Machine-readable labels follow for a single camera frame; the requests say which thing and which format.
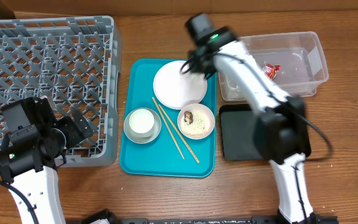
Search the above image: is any brown food scrap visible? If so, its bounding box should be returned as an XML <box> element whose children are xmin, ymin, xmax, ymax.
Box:
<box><xmin>183</xmin><ymin>111</ymin><xmax>193</xmax><ymax>124</ymax></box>

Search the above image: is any pink bowl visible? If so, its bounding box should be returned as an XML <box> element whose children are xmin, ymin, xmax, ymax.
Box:
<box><xmin>177</xmin><ymin>103</ymin><xmax>215</xmax><ymax>140</ymax></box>

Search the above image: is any white cup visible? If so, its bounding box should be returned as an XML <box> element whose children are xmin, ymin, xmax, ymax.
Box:
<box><xmin>129</xmin><ymin>108</ymin><xmax>155</xmax><ymax>138</ymax></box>

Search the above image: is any grey bowl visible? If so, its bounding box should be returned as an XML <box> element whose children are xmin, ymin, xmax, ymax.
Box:
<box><xmin>124</xmin><ymin>108</ymin><xmax>162</xmax><ymax>144</ymax></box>

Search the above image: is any white rice pile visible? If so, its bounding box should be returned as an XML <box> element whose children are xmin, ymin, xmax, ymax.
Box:
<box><xmin>180</xmin><ymin>110</ymin><xmax>211</xmax><ymax>139</ymax></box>

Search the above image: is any red snack wrapper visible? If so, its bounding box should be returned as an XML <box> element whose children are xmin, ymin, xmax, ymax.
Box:
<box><xmin>262</xmin><ymin>63</ymin><xmax>281</xmax><ymax>80</ymax></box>

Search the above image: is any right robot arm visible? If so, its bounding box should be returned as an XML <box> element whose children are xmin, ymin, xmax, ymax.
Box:
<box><xmin>180</xmin><ymin>13</ymin><xmax>317</xmax><ymax>223</ymax></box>

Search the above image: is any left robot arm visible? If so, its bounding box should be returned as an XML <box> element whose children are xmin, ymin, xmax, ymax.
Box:
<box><xmin>0</xmin><ymin>97</ymin><xmax>93</xmax><ymax>223</ymax></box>

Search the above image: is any large white plate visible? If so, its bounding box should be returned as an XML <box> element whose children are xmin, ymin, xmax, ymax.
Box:
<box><xmin>153</xmin><ymin>60</ymin><xmax>208</xmax><ymax>110</ymax></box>

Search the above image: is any wooden chopstick left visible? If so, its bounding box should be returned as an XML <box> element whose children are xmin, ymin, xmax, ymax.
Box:
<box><xmin>152</xmin><ymin>97</ymin><xmax>185</xmax><ymax>160</ymax></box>

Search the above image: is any wooden chopstick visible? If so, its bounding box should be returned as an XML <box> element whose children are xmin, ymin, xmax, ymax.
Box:
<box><xmin>152</xmin><ymin>97</ymin><xmax>185</xmax><ymax>160</ymax></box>
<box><xmin>158</xmin><ymin>104</ymin><xmax>200</xmax><ymax>164</ymax></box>

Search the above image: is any wooden chopstick right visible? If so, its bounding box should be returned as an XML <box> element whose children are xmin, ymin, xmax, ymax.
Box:
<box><xmin>158</xmin><ymin>104</ymin><xmax>200</xmax><ymax>164</ymax></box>

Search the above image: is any grey plastic dish rack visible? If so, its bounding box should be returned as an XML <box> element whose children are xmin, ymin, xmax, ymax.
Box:
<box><xmin>0</xmin><ymin>16</ymin><xmax>122</xmax><ymax>167</ymax></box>

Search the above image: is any black plastic tray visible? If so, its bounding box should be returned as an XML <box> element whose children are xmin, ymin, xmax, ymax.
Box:
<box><xmin>218</xmin><ymin>103</ymin><xmax>312</xmax><ymax>162</ymax></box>

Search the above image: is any teal serving tray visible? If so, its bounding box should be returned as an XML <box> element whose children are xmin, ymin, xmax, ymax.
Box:
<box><xmin>119</xmin><ymin>58</ymin><xmax>216</xmax><ymax>178</ymax></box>

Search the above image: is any clear plastic bin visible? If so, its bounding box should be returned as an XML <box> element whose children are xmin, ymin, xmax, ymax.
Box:
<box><xmin>218</xmin><ymin>30</ymin><xmax>329</xmax><ymax>102</ymax></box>

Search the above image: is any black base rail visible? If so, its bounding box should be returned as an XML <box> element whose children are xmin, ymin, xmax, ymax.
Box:
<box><xmin>67</xmin><ymin>208</ymin><xmax>340</xmax><ymax>224</ymax></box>

